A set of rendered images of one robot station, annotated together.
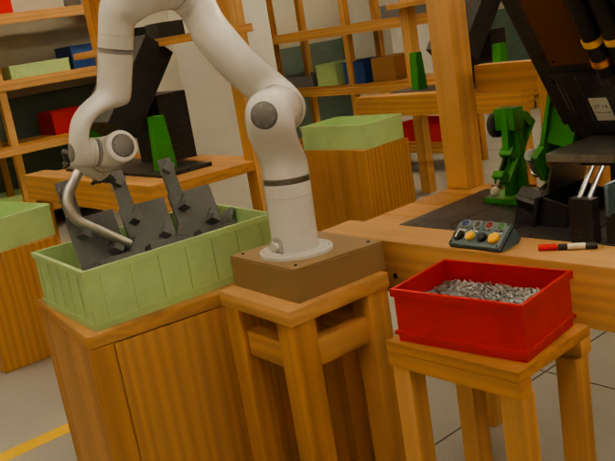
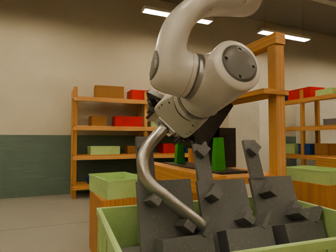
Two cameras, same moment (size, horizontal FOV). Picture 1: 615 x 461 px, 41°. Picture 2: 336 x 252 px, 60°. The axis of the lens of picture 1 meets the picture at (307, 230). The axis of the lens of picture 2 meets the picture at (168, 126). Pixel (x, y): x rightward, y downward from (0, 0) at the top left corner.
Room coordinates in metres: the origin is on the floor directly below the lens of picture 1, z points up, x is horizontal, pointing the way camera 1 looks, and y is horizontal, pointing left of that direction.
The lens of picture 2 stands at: (1.66, 0.42, 1.15)
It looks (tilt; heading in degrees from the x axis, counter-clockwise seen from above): 3 degrees up; 15
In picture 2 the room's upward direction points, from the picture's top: straight up
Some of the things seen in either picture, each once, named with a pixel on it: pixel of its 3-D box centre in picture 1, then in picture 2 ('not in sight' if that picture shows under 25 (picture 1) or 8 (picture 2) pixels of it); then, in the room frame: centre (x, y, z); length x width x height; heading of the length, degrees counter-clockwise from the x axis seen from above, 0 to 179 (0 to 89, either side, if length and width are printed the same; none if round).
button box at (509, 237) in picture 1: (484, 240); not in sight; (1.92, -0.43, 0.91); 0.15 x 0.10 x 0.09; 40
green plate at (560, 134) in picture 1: (568, 116); not in sight; (1.99, -0.68, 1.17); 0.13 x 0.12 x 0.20; 40
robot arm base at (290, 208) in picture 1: (291, 217); not in sight; (2.03, 0.03, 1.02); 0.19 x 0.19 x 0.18
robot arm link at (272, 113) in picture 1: (276, 135); not in sight; (2.00, 0.04, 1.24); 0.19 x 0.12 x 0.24; 165
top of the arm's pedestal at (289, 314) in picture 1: (302, 288); not in sight; (2.03, 0.04, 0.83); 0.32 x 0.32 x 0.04; 35
